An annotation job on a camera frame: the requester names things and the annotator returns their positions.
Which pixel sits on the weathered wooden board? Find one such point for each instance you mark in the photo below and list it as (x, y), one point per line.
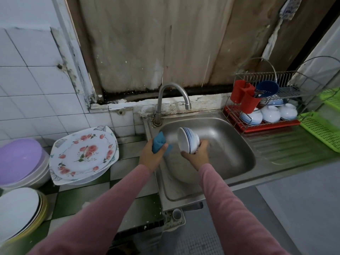
(159, 39)

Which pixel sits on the green plastic shelf rack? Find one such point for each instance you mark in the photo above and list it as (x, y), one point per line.
(321, 127)

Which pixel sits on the person's left hand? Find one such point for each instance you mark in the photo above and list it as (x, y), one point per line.
(151, 156)

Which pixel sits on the person's right hand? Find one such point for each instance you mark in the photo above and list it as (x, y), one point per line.
(196, 157)

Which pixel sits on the stack of white bowls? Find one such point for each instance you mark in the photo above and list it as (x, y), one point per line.
(43, 212)

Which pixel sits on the purple plastic bowl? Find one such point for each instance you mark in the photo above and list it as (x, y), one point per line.
(18, 162)

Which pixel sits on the red plastic cutlery cup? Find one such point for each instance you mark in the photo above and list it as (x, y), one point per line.
(243, 95)

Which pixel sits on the tray of small cups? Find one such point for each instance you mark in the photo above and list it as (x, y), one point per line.
(177, 214)

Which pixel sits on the blue rice paddle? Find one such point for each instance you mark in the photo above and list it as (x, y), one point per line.
(266, 88)

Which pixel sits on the person's right forearm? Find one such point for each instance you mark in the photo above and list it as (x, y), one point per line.
(239, 215)

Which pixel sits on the stainless steel sink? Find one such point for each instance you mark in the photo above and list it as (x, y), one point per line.
(223, 151)

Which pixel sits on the white hanging cloth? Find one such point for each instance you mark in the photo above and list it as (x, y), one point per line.
(281, 23)

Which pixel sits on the chrome faucet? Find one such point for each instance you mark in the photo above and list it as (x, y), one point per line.
(159, 101)

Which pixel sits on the person's left forearm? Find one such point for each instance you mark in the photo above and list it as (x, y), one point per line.
(90, 220)

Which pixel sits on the green checkered tile countertop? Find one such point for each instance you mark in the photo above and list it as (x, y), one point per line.
(79, 201)

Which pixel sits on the blue cleaning cloth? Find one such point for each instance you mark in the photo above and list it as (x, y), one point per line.
(158, 141)

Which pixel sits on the stack of floral plates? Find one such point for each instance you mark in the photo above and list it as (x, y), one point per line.
(82, 151)

